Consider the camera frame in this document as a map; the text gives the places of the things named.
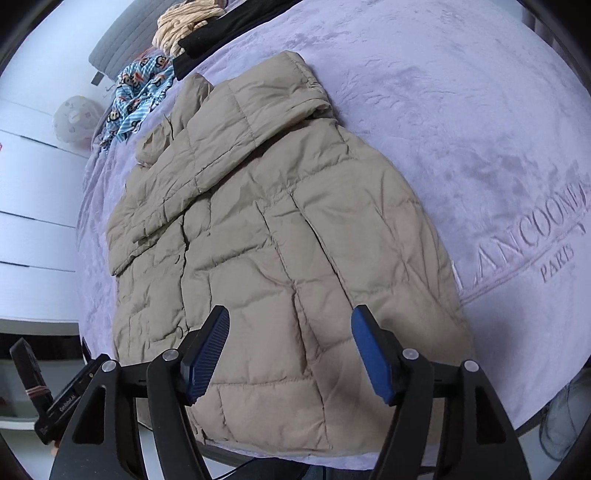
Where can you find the white wardrobe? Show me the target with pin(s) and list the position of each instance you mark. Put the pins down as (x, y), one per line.
(41, 193)

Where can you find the beige puffer jacket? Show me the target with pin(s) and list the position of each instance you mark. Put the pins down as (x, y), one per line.
(252, 196)

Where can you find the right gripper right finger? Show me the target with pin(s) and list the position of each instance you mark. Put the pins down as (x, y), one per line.
(404, 379)

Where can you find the blue patterned pajama garment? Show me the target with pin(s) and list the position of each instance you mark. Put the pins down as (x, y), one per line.
(140, 87)

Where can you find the grey headboard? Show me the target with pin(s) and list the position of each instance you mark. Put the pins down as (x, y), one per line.
(129, 36)

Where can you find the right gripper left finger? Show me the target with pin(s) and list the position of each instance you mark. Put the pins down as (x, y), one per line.
(176, 379)

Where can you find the white round patterned pillow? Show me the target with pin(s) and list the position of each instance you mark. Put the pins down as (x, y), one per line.
(75, 121)

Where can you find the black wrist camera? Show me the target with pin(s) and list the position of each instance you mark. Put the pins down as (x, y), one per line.
(31, 376)

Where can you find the lilac plush bed blanket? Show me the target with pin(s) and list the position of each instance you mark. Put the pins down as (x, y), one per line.
(491, 128)

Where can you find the cream striped knit garment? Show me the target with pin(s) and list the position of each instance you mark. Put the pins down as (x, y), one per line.
(181, 19)

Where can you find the black garment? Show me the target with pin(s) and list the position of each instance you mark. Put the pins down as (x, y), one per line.
(206, 40)

